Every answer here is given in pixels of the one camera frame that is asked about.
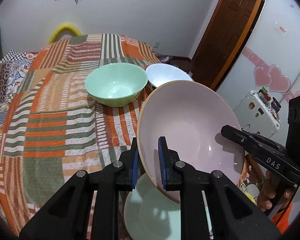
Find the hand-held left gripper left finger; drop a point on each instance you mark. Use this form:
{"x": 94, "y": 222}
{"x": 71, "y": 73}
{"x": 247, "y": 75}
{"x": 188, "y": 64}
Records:
{"x": 135, "y": 170}

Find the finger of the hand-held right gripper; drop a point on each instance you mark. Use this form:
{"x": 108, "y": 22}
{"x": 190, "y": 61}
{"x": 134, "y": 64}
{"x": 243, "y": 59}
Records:
{"x": 237, "y": 137}
{"x": 267, "y": 141}

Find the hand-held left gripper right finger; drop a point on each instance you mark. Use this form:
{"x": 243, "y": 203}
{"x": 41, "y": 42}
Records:
{"x": 162, "y": 165}

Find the green plate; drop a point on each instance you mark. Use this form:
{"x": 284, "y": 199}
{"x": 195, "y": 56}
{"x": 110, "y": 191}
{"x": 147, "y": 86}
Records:
{"x": 150, "y": 212}

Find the pink bowl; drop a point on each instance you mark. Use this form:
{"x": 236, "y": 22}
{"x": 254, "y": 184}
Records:
{"x": 190, "y": 120}

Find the green bowl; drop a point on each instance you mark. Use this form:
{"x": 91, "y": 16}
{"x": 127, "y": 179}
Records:
{"x": 115, "y": 85}

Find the white bowl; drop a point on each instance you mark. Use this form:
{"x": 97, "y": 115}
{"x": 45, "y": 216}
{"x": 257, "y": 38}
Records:
{"x": 165, "y": 73}

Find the person's right hand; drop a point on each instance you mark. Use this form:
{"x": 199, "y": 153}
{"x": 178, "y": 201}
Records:
{"x": 268, "y": 187}

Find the white suitcase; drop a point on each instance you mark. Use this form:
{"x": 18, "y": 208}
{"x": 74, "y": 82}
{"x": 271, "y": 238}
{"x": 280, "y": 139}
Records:
{"x": 250, "y": 115}

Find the cartoon printed bedsheet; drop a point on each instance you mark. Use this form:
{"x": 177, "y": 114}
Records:
{"x": 250, "y": 192}

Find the wooden wardrobe with white doors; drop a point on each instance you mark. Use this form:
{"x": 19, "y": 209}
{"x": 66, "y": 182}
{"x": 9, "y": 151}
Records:
{"x": 285, "y": 55}

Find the white and red label sticker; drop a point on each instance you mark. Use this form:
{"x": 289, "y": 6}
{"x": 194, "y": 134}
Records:
{"x": 282, "y": 30}

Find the brown wooden door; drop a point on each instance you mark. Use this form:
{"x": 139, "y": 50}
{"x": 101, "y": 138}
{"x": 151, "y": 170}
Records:
{"x": 227, "y": 30}

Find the patterned patchwork quilt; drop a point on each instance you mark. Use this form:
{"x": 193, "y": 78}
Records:
{"x": 5, "y": 80}

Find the yellow chair back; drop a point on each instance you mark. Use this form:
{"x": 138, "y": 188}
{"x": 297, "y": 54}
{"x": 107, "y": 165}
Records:
{"x": 65, "y": 27}

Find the wall socket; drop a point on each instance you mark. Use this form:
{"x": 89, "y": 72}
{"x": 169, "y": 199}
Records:
{"x": 156, "y": 44}

